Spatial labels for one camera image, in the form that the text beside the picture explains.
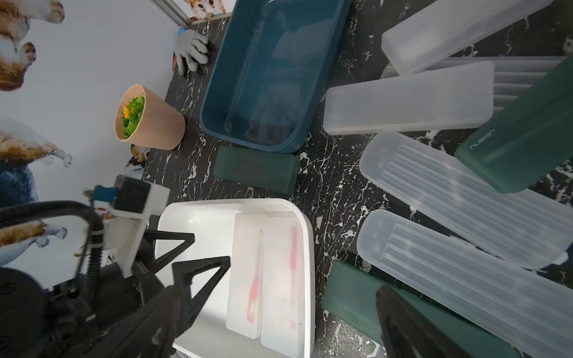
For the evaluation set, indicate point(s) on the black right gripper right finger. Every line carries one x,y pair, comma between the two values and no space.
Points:
407,332

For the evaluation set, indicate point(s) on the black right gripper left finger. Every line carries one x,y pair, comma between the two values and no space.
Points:
148,333

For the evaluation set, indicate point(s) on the clear pencil case pink pen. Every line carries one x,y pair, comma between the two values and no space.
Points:
245,287

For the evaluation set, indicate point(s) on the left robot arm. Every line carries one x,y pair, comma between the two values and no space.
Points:
101,313

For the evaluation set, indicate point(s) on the dark green pencil case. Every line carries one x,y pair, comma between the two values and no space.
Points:
263,170

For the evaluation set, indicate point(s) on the teal plastic storage box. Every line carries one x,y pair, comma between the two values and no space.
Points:
269,71

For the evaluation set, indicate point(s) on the dark green case middle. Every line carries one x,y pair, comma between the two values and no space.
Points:
350,295

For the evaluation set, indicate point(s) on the beige pot with green plant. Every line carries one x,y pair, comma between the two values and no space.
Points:
145,119

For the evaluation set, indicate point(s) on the grey work glove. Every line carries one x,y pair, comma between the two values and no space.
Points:
190,51

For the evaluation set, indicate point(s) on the dark green case upright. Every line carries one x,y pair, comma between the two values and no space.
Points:
526,140

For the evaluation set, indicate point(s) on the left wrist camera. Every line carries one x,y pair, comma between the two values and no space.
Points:
131,202

